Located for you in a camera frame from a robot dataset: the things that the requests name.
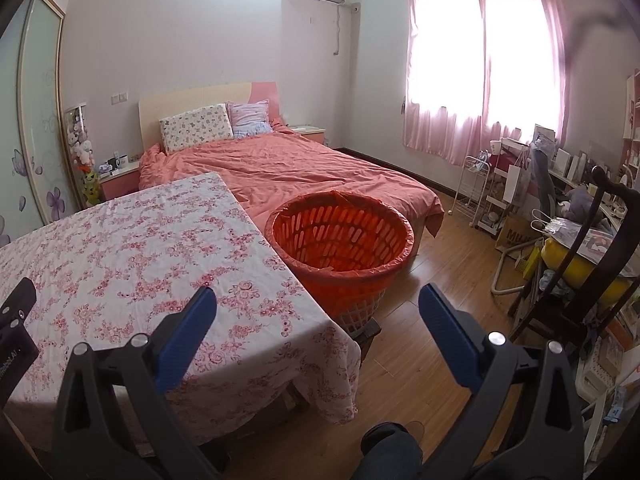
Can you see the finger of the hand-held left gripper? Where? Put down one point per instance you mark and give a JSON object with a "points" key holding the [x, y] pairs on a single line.
{"points": [[17, 300]]}

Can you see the pink striped pillow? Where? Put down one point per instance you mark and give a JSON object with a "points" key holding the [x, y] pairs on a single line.
{"points": [[250, 119]]}

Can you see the floral pillow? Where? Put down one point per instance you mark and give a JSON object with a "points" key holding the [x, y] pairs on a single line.
{"points": [[197, 130]]}

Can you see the wardrobe with purple flower doors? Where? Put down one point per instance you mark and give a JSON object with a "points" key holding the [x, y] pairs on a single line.
{"points": [[35, 110]]}

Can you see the pink nightstand with mugs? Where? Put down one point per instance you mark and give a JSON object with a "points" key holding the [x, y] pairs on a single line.
{"points": [[120, 180]]}

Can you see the beige and pink headboard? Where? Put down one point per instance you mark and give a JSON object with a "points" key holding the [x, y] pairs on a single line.
{"points": [[190, 97]]}

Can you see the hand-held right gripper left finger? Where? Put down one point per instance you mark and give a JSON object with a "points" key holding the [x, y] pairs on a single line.
{"points": [[185, 342]]}

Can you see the pink nightstand with book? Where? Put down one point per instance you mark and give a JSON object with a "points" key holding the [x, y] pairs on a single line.
{"points": [[310, 134]]}

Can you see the pink floral tablecloth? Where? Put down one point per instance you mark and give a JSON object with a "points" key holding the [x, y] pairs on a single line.
{"points": [[125, 250]]}

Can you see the pink curtain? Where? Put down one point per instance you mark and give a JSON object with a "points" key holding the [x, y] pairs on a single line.
{"points": [[520, 85]]}

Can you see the dark wooden chair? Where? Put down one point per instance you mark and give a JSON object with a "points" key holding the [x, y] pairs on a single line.
{"points": [[600, 270]]}

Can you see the green plush toy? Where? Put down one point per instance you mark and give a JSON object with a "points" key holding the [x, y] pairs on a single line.
{"points": [[90, 187]]}

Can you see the wall socket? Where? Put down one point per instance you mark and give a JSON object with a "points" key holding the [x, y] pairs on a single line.
{"points": [[120, 95]]}

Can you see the orange duvet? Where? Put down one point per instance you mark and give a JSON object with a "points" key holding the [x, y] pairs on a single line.
{"points": [[310, 170]]}

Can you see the cluttered desk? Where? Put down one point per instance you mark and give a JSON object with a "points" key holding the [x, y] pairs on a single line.
{"points": [[570, 170]]}

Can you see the white paper bag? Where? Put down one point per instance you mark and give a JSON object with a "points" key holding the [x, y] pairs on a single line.
{"points": [[513, 185]]}

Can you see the orange laundry basket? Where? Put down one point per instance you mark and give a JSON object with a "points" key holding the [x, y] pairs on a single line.
{"points": [[350, 280]]}

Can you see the person's leg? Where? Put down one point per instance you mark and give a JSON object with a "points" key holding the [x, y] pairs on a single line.
{"points": [[387, 452]]}

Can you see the clear tube of plush toys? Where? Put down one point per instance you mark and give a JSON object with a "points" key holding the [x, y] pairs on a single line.
{"points": [[80, 137]]}

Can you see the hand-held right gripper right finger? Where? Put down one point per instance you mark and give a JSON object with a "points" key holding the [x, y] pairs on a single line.
{"points": [[450, 340]]}

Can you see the yellow round tub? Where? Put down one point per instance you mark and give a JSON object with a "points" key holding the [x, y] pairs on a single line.
{"points": [[555, 265]]}

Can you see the cardboard box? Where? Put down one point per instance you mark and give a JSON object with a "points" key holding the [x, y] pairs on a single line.
{"points": [[515, 237]]}

